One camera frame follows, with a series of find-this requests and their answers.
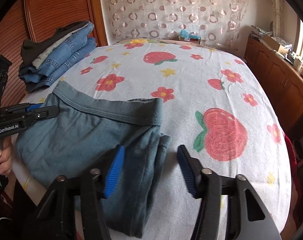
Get teal blue shorts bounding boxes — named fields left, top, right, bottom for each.
left=15, top=81, right=170, bottom=238

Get folded blue jeans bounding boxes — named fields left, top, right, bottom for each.
left=18, top=24, right=96, bottom=93

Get wooden louvered wardrobe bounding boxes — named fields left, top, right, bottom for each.
left=0, top=0, right=108, bottom=106

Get blue toy on headboard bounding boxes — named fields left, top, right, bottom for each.
left=179, top=29, right=201, bottom=44

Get folded dark grey garment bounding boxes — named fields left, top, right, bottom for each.
left=20, top=21, right=92, bottom=68

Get cardboard box on sideboard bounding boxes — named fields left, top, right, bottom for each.
left=263, top=35, right=292, bottom=55

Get white cup on sideboard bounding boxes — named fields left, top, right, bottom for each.
left=293, top=58, right=303, bottom=72

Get long wooden sideboard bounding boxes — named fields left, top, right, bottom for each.
left=244, top=35, right=303, bottom=165

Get pink floral blanket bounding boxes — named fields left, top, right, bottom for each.
left=114, top=38, right=216, bottom=50

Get person's left hand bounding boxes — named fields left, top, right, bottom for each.
left=0, top=137, right=13, bottom=176

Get pink circle-pattern curtain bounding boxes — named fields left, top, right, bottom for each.
left=102, top=0, right=248, bottom=48

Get white floral bed sheet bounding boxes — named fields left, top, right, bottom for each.
left=13, top=43, right=291, bottom=239

